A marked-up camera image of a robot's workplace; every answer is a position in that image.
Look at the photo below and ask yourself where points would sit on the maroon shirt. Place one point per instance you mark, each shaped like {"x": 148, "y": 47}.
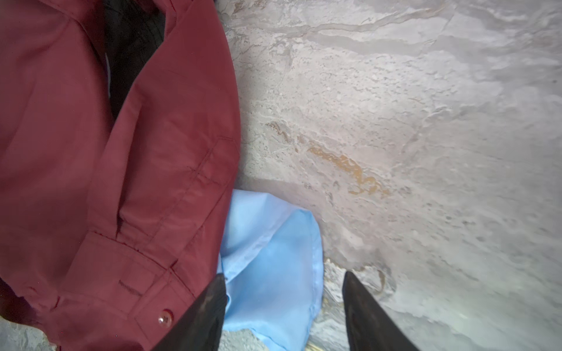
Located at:
{"x": 111, "y": 226}

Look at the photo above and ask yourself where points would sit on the dark grey cloth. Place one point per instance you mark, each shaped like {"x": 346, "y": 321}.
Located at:
{"x": 133, "y": 32}

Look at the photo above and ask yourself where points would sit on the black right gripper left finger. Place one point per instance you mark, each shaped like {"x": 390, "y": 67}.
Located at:
{"x": 200, "y": 328}

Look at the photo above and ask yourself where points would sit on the light blue cloth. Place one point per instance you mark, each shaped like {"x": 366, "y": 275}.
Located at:
{"x": 272, "y": 259}

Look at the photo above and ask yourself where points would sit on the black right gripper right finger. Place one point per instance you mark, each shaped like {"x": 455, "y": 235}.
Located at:
{"x": 368, "y": 327}

